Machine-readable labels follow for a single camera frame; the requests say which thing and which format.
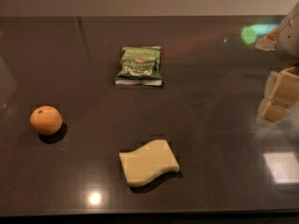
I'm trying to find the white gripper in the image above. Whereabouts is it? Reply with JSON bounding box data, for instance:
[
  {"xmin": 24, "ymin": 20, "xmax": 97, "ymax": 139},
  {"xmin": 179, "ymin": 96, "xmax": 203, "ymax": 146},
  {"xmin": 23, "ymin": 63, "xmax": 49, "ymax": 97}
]
[{"xmin": 264, "ymin": 2, "xmax": 299, "ymax": 106}]

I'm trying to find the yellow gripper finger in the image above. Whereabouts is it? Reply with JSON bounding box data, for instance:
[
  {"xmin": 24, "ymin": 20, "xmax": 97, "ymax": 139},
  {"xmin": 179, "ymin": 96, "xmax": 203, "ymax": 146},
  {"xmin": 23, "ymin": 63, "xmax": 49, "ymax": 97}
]
[{"xmin": 256, "ymin": 98, "xmax": 290, "ymax": 127}]

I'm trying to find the green jalapeno chip bag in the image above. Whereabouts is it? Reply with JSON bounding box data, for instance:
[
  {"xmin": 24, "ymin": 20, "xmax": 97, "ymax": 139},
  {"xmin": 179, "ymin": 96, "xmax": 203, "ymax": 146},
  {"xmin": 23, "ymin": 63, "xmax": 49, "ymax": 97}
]
[{"xmin": 115, "ymin": 46, "xmax": 163, "ymax": 86}]

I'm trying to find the yellow wavy sponge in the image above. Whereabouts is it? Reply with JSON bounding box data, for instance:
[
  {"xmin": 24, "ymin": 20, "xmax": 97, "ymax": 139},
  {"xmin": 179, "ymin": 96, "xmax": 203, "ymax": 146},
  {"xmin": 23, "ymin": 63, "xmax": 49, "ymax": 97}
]
[{"xmin": 119, "ymin": 139, "xmax": 179, "ymax": 188}]

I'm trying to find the orange fruit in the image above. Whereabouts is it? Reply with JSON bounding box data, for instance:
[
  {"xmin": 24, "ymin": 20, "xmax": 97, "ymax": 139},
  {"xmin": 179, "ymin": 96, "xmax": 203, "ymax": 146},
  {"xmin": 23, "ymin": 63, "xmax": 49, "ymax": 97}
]
[{"xmin": 30, "ymin": 105, "xmax": 63, "ymax": 135}]

